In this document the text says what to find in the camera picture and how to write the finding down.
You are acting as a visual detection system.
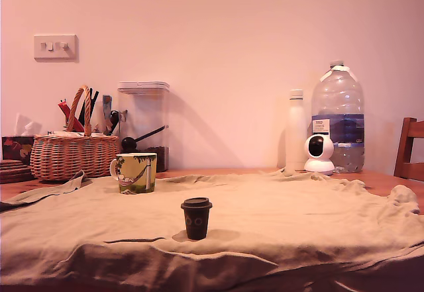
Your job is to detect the dark cup shaped coffee capsule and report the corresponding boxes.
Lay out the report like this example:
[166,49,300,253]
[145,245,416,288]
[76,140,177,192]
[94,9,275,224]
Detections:
[180,197,213,241]

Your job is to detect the coffee beans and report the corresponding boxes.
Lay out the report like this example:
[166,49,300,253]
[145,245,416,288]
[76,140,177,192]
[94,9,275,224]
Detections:
[142,145,170,172]

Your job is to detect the black coffee scoop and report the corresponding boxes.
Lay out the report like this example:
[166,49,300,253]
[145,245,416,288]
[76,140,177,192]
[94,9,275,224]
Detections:
[121,125,166,152]

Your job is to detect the clear plastic storage container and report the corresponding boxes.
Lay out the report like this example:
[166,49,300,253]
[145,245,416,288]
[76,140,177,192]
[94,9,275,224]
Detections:
[117,81,170,173]

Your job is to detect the white slim bottle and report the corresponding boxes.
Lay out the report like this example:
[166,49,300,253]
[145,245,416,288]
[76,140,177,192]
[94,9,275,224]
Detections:
[284,89,307,171]

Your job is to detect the green illustrated mug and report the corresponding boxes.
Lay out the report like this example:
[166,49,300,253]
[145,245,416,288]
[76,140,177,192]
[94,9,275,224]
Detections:
[109,152,158,195]

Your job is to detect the beige cloth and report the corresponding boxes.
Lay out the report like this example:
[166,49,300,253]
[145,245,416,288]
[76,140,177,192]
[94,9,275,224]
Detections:
[0,168,424,289]

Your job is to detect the blue grey kitchen utensil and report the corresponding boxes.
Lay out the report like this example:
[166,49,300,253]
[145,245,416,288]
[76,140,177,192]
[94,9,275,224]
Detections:
[101,95,113,134]

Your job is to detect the black kitchen utensil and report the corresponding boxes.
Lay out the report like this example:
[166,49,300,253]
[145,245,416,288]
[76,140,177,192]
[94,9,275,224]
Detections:
[78,88,99,130]

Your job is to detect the large clear water bottle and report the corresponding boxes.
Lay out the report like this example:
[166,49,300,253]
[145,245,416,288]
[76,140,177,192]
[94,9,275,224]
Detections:
[310,60,366,173]

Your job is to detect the red kitchen utensil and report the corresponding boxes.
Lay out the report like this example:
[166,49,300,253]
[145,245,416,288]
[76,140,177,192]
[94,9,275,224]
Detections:
[58,99,85,133]

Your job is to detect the white tissue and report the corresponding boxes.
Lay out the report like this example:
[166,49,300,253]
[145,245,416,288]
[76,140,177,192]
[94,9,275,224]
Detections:
[15,113,43,137]

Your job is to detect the wooden chair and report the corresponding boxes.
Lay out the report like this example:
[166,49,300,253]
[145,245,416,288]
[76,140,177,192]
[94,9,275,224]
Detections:
[393,117,424,182]

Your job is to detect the dark floral tissue box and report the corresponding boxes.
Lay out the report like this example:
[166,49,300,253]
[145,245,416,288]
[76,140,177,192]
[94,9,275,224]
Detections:
[1,135,36,166]

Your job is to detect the black handled kitchen tool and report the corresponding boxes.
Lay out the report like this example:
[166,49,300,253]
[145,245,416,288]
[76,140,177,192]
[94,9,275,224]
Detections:
[109,109,120,136]

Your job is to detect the small white round camera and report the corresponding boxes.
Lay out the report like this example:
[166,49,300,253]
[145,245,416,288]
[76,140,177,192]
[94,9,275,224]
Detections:
[303,134,335,176]

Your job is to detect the wicker basket with handle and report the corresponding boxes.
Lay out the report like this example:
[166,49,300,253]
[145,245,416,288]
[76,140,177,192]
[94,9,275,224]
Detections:
[29,85,120,182]

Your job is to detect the white wall switch plate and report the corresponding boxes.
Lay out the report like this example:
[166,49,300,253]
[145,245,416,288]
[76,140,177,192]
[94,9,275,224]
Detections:
[33,34,80,63]

